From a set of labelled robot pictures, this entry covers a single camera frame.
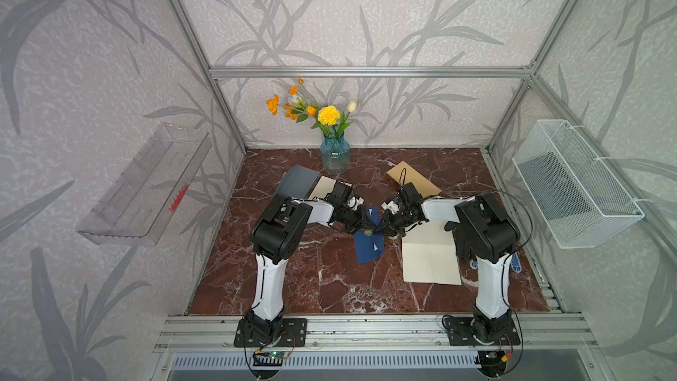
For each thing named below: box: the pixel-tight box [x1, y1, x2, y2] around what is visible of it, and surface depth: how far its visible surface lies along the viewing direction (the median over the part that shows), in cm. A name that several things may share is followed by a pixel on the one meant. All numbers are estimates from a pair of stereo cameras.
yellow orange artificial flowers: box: [265, 76, 358, 135], surface depth 98 cm
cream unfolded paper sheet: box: [401, 219, 462, 286], surface depth 89 cm
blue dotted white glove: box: [510, 252, 522, 273], surface depth 88 cm
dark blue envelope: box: [354, 205, 386, 265], surface depth 94 cm
